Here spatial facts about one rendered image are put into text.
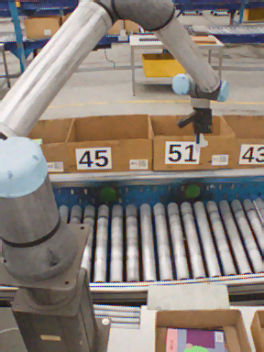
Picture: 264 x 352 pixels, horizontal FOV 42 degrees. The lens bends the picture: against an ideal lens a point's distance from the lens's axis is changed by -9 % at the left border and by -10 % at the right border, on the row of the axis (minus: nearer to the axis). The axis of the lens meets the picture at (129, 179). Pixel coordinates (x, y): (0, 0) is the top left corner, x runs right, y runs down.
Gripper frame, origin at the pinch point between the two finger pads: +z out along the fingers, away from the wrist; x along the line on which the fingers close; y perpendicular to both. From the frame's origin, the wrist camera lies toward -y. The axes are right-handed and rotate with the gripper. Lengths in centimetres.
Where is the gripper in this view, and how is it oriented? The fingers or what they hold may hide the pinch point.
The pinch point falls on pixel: (195, 149)
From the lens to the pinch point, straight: 168.0
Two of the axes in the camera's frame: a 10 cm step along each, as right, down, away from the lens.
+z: 0.3, 9.4, 3.5
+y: 10.0, -0.3, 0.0
